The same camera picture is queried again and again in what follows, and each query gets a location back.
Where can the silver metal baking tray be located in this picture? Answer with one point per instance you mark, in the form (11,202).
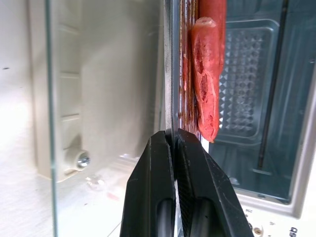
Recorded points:
(169,74)

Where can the dark oven heating rod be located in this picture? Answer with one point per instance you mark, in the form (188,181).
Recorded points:
(271,93)

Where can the smooth red sausage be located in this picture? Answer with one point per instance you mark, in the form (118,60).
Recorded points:
(214,10)

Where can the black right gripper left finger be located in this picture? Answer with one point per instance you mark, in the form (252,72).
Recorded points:
(145,187)

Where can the glass oven door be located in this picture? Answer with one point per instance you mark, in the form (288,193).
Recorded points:
(111,74)

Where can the cream toaster oven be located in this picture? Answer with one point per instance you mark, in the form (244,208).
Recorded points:
(303,172)

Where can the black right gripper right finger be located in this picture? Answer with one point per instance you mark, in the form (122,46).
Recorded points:
(217,197)

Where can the split red sausage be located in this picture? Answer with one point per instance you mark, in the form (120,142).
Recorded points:
(206,81)

